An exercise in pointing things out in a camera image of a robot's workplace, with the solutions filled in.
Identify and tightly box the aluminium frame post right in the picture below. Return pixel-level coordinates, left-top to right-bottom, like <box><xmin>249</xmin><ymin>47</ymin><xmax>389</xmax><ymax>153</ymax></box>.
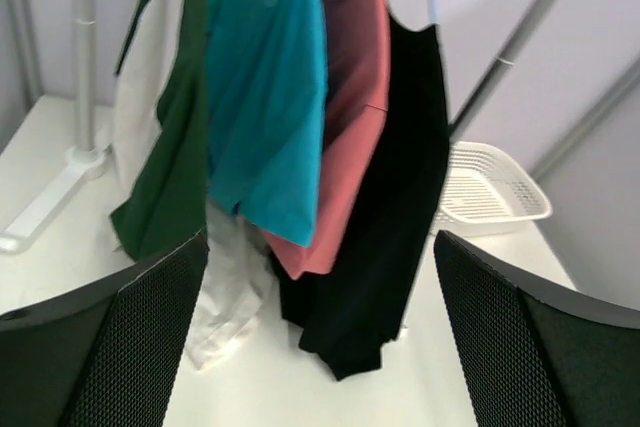
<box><xmin>531</xmin><ymin>58</ymin><xmax>639</xmax><ymax>184</ymax></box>

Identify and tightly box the teal t shirt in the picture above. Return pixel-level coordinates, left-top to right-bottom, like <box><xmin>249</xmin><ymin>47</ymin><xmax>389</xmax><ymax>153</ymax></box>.
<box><xmin>205</xmin><ymin>0</ymin><xmax>327</xmax><ymax>246</ymax></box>

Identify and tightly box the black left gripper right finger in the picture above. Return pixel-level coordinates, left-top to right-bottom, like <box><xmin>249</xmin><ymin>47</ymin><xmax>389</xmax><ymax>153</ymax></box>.
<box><xmin>434</xmin><ymin>231</ymin><xmax>639</xmax><ymax>426</ymax></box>

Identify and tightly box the aluminium frame post left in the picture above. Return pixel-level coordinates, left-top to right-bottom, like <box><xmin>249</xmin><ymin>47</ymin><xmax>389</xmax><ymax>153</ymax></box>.
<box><xmin>0</xmin><ymin>0</ymin><xmax>49</xmax><ymax>106</ymax></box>

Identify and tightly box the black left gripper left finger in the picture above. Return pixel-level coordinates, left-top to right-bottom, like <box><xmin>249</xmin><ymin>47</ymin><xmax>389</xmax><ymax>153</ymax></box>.
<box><xmin>1</xmin><ymin>233</ymin><xmax>208</xmax><ymax>426</ymax></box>

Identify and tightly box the aluminium frame post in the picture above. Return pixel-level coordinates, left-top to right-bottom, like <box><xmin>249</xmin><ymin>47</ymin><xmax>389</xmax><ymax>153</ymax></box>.
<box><xmin>0</xmin><ymin>0</ymin><xmax>49</xmax><ymax>106</ymax></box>
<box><xmin>531</xmin><ymin>58</ymin><xmax>639</xmax><ymax>184</ymax></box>

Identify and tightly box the salmon pink t shirt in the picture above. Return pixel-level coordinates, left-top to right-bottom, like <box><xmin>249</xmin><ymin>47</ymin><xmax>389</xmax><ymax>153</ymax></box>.
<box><xmin>266</xmin><ymin>0</ymin><xmax>390</xmax><ymax>280</ymax></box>

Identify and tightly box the white perforated plastic basket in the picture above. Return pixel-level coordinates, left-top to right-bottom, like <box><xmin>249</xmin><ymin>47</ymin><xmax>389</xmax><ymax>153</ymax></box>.
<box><xmin>431</xmin><ymin>141</ymin><xmax>553</xmax><ymax>238</ymax></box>

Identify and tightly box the green and white t shirt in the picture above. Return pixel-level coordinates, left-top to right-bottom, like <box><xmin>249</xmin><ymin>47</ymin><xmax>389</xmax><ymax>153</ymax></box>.
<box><xmin>110</xmin><ymin>0</ymin><xmax>272</xmax><ymax>370</ymax></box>

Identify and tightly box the metal clothes rack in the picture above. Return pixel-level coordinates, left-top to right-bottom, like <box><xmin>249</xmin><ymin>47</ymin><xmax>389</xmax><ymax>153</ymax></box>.
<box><xmin>1</xmin><ymin>0</ymin><xmax>556</xmax><ymax>255</ymax></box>

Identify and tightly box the black t shirt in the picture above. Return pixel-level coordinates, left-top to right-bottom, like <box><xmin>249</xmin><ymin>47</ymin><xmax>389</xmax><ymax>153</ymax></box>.
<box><xmin>272</xmin><ymin>8</ymin><xmax>450</xmax><ymax>380</ymax></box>

